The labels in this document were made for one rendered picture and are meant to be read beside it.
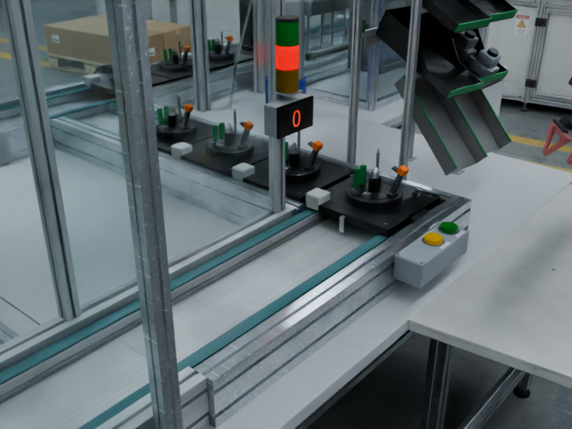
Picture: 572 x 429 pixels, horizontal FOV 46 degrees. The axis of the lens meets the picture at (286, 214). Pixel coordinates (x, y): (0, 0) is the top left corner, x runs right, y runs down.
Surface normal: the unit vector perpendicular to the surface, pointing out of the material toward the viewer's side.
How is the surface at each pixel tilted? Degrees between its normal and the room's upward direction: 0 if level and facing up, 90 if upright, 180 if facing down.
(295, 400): 0
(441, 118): 45
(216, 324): 0
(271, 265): 0
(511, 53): 90
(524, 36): 90
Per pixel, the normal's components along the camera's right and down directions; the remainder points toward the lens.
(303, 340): 0.76, 0.29
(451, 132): 0.45, -0.39
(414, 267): -0.65, 0.34
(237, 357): 0.00, -0.89
